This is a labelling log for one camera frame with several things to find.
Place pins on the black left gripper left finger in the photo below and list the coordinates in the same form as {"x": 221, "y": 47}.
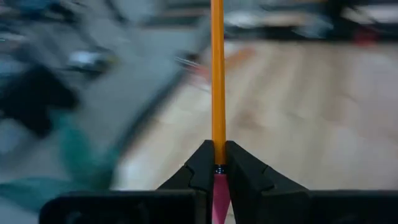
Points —
{"x": 199, "y": 171}

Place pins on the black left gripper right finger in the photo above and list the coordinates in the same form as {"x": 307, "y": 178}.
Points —
{"x": 248, "y": 177}

